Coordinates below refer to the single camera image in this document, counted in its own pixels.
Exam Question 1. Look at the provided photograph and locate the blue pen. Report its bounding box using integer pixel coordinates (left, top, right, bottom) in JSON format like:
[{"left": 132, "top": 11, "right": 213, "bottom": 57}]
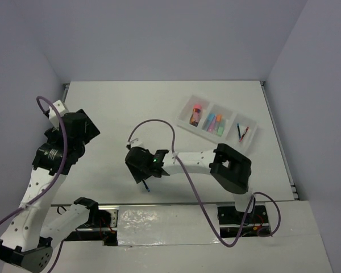
[{"left": 142, "top": 180, "right": 150, "bottom": 192}]

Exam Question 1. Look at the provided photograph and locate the pink-capped small bottle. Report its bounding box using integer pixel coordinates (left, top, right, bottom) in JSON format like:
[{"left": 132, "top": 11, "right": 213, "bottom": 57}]
[{"left": 189, "top": 104, "right": 202, "bottom": 127}]

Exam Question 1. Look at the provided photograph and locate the blue highlighter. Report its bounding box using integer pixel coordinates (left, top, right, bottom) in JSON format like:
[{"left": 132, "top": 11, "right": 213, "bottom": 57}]
[{"left": 202, "top": 113, "right": 215, "bottom": 131}]

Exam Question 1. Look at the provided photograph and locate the purple highlighter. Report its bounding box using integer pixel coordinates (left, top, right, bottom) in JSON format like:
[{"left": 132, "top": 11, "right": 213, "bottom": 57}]
[{"left": 208, "top": 117, "right": 217, "bottom": 133}]

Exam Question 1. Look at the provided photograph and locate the red pen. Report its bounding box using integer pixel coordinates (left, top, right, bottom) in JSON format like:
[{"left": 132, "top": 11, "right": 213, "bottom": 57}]
[{"left": 239, "top": 127, "right": 249, "bottom": 142}]

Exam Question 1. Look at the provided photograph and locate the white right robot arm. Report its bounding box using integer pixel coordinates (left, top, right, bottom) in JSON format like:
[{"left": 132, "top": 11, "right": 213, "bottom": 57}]
[{"left": 125, "top": 143, "right": 256, "bottom": 222}]

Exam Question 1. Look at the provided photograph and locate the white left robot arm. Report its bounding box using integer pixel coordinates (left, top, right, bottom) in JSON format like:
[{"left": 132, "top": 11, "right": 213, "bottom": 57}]
[{"left": 0, "top": 109, "right": 100, "bottom": 272}]

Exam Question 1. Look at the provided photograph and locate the silver foil tape sheet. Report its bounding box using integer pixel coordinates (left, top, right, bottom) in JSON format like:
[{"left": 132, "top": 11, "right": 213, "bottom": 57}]
[{"left": 117, "top": 205, "right": 219, "bottom": 246}]

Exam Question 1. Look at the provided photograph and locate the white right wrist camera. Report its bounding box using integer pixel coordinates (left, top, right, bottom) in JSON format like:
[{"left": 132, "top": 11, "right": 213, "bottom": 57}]
[{"left": 127, "top": 138, "right": 143, "bottom": 147}]

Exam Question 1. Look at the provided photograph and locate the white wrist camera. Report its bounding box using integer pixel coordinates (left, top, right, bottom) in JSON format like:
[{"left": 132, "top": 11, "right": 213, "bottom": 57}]
[
  {"left": 47, "top": 100, "right": 68, "bottom": 129},
  {"left": 127, "top": 138, "right": 143, "bottom": 147}
]

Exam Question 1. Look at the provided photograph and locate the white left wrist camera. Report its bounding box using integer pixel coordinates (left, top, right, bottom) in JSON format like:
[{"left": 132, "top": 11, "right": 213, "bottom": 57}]
[{"left": 47, "top": 100, "right": 68, "bottom": 129}]

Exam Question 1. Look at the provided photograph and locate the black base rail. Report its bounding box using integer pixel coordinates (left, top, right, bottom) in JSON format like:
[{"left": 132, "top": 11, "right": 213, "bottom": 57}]
[{"left": 66, "top": 204, "right": 272, "bottom": 246}]

